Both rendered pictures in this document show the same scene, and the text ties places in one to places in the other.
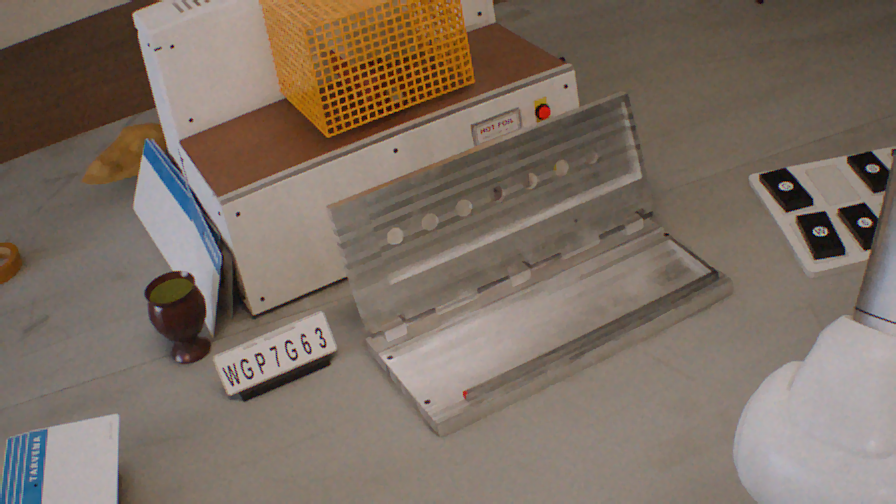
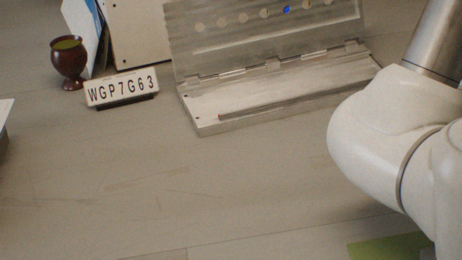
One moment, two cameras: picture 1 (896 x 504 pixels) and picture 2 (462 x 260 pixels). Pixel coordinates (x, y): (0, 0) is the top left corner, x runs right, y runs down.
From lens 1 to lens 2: 81 cm
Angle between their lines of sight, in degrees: 9
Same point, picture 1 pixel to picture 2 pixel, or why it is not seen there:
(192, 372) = (71, 95)
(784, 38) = not seen: outside the picture
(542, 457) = (251, 153)
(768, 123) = not seen: outside the picture
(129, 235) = (54, 23)
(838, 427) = (372, 116)
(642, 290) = (341, 80)
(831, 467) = (366, 138)
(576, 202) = (314, 26)
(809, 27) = not seen: outside the picture
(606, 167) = (336, 8)
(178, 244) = (82, 28)
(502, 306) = (258, 79)
